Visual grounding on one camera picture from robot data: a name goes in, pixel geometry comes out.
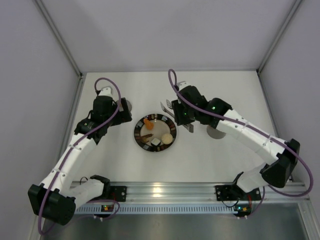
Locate metal serving tongs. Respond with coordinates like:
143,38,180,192
160,100,194,133

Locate white steamed bun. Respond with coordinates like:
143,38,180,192
161,133,174,145

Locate orange carrot piece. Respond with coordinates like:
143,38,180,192
143,118,154,131

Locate black white sushi piece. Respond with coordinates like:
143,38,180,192
150,137,162,146

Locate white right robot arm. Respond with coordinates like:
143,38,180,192
171,82,300,199

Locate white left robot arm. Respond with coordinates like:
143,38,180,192
27,95,132,226

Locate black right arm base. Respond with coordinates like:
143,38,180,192
215,184,242,202

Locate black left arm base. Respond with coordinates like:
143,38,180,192
107,185,127,203

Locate grey cylindrical lunch container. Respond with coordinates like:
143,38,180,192
206,125,226,140

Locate grey container lid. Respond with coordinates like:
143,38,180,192
126,100,132,112

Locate black patterned round plate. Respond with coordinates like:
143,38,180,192
133,113,177,152

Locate brown cooked shrimp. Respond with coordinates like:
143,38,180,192
140,133,153,144

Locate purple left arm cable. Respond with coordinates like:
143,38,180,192
36,77,123,237

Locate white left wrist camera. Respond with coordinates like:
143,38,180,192
97,86,113,98

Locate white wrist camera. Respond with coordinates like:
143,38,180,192
176,81,190,90
97,86,113,98

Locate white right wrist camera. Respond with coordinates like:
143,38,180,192
176,81,190,90

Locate aluminium mounting rail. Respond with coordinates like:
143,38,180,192
111,182,310,204

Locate slotted grey cable duct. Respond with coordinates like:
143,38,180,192
75,203,241,215

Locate left aluminium frame post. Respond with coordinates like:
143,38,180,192
33,0,83,78

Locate aluminium frame post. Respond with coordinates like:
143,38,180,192
256,0,304,76
33,0,83,78

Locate right aluminium frame post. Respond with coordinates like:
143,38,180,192
256,0,304,76

